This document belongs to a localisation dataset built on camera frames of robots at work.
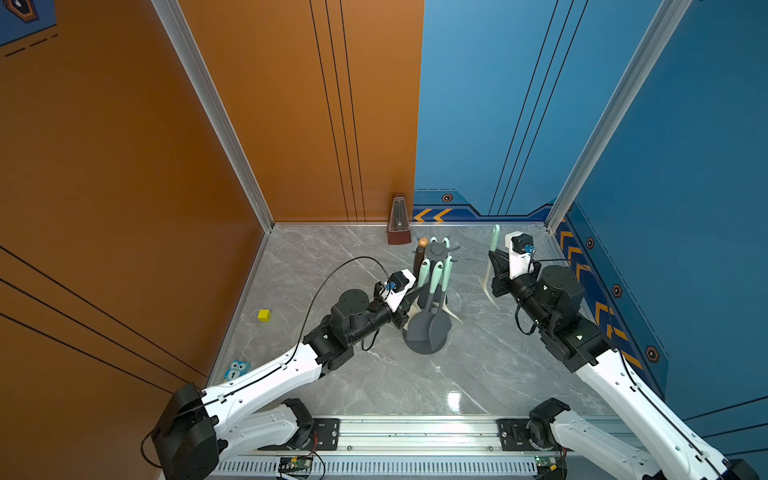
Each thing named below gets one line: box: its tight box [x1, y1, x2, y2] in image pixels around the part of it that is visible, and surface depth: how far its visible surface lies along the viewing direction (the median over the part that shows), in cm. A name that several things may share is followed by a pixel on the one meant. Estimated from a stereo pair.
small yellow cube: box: [257, 309, 271, 322], surface depth 95 cm
